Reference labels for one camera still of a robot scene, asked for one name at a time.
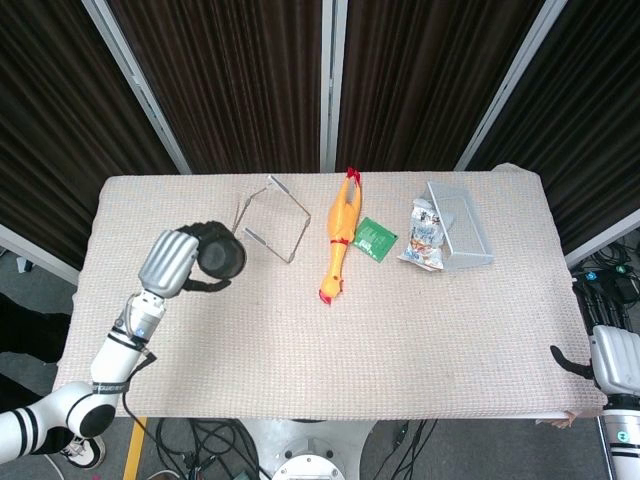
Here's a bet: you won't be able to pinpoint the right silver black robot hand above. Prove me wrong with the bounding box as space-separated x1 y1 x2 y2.
549 292 640 396

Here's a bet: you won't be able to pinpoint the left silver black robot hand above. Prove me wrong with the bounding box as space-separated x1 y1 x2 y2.
137 221 236 300

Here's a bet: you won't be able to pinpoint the black round lid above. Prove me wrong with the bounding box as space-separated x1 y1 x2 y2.
195 234 248 280

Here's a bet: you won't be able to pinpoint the black device with green lights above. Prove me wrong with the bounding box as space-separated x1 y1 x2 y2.
574 267 640 301

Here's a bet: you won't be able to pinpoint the person leg black trousers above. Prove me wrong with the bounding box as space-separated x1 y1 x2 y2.
0 292 71 396

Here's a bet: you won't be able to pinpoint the yellow rubber chicken toy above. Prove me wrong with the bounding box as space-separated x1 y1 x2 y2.
318 167 365 305

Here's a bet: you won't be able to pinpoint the dark brown curtain panel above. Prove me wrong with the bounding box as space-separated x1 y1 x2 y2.
0 0 181 271
464 0 640 251
337 0 546 174
107 0 324 174

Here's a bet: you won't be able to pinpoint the yellow floor tape strip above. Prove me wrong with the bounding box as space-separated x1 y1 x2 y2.
122 417 149 480

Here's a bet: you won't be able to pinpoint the beige woven tablecloth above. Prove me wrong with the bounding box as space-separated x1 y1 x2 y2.
52 162 606 420

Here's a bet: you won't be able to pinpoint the black white sneaker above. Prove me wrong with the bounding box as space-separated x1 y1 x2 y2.
59 433 107 470

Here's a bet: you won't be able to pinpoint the green foil packet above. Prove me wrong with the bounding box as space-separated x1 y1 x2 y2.
352 216 400 262

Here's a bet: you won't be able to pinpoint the white printed snack bag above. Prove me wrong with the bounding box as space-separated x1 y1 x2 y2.
397 198 446 272

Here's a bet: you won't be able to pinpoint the grey aluminium frame rail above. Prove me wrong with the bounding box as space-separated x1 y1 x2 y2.
0 222 81 281
564 207 640 269

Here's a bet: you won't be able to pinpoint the metal wire phone stand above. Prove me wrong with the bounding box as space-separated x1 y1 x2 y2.
227 174 313 264

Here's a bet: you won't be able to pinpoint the black floor cable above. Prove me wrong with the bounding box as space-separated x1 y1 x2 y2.
154 418 261 480
367 418 436 480

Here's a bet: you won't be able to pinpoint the grey aluminium frame post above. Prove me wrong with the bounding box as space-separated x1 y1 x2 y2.
453 0 569 171
319 0 349 174
82 0 194 175

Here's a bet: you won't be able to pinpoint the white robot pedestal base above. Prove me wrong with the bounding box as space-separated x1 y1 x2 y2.
239 418 376 480

